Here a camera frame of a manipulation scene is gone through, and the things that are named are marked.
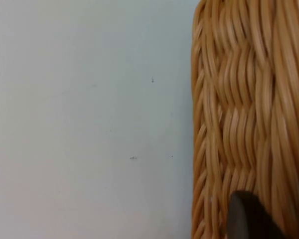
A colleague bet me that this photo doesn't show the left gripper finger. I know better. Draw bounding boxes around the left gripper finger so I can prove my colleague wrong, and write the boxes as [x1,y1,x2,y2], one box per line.
[227,191,288,239]

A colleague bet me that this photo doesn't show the pale wicker basket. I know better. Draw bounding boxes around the pale wicker basket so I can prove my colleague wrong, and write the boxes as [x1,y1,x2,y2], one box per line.
[190,0,299,239]

